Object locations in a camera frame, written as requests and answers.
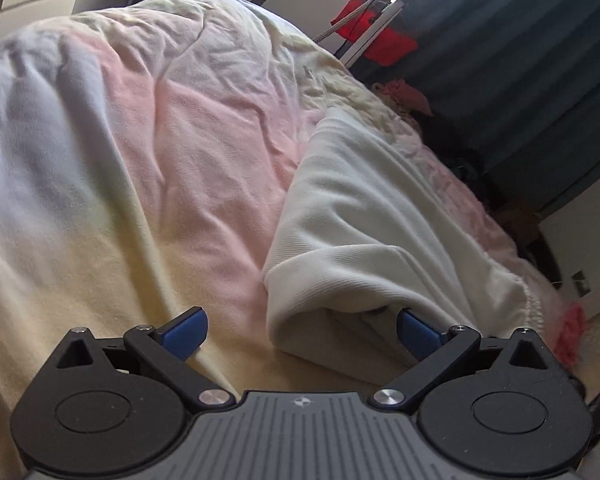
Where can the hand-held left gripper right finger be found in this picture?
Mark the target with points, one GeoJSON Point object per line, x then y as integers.
{"type": "Point", "coordinates": [420, 336]}

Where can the wide blue curtain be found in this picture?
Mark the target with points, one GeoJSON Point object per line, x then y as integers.
{"type": "Point", "coordinates": [520, 60]}

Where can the pink cloth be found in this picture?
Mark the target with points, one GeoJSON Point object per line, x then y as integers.
{"type": "Point", "coordinates": [571, 332]}

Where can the pink garment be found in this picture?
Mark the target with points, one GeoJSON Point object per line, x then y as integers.
{"type": "Point", "coordinates": [405, 95]}

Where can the pastel bed blanket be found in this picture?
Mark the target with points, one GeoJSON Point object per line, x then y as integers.
{"type": "Point", "coordinates": [130, 160]}

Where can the garment steamer stand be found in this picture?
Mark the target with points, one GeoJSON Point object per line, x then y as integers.
{"type": "Point", "coordinates": [375, 20]}

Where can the red garment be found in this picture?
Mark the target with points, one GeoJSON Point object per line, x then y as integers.
{"type": "Point", "coordinates": [390, 42]}

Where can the black garment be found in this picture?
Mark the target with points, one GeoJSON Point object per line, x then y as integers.
{"type": "Point", "coordinates": [460, 155]}

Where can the cream pants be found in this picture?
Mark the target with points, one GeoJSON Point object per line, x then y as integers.
{"type": "Point", "coordinates": [380, 220]}

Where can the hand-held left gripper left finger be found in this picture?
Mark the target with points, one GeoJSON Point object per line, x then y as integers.
{"type": "Point", "coordinates": [186, 334]}

